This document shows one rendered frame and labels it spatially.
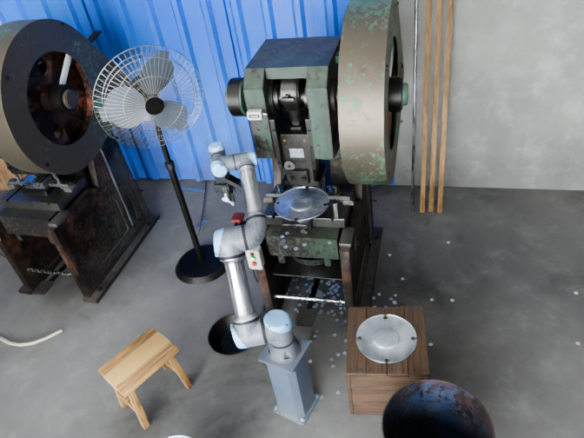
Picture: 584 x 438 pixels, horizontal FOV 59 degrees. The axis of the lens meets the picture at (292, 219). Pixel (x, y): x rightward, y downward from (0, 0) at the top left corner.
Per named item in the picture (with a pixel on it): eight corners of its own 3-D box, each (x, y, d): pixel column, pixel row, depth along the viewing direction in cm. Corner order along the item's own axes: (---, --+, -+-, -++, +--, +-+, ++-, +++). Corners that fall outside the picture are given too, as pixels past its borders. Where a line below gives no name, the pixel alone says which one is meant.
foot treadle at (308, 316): (313, 332, 290) (312, 326, 286) (295, 330, 292) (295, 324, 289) (331, 259, 333) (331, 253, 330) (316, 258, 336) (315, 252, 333)
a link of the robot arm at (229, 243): (268, 348, 225) (243, 225, 220) (235, 355, 225) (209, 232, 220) (268, 339, 237) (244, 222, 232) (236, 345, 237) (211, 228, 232)
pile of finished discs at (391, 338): (419, 364, 237) (419, 362, 237) (355, 362, 242) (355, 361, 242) (414, 315, 259) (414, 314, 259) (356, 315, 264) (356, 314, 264)
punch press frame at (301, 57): (347, 305, 296) (324, 84, 213) (275, 298, 307) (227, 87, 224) (364, 217, 354) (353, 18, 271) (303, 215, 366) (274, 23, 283)
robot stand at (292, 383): (303, 426, 259) (291, 372, 231) (272, 411, 267) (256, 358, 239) (321, 395, 271) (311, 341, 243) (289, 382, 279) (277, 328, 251)
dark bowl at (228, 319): (252, 365, 291) (249, 357, 287) (202, 359, 299) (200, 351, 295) (266, 323, 313) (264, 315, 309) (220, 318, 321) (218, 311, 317)
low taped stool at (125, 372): (144, 431, 268) (122, 394, 248) (119, 406, 282) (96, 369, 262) (195, 385, 287) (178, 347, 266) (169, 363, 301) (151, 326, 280)
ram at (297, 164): (313, 187, 263) (306, 136, 245) (285, 186, 267) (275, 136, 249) (320, 168, 276) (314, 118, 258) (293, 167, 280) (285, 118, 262)
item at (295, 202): (334, 188, 279) (333, 187, 278) (323, 222, 258) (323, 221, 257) (282, 186, 287) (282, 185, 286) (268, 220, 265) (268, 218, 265)
